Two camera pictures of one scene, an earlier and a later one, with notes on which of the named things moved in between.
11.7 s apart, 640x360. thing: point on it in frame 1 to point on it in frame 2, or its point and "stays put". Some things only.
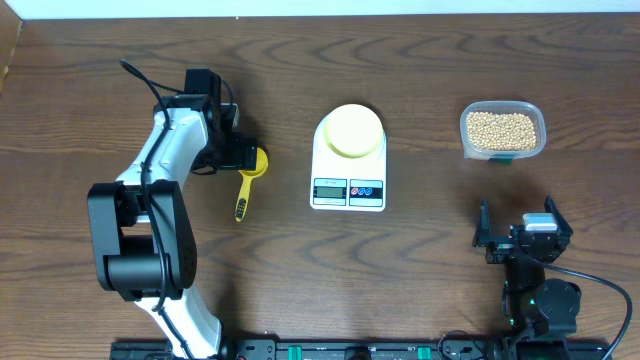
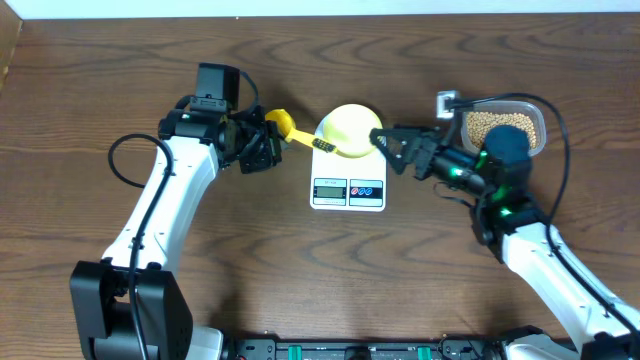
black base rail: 368,349 stays put
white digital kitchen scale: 339,182 stays put
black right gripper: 501,245 to 415,137
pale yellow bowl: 353,131 stays put
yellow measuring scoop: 262,161 to 286,126
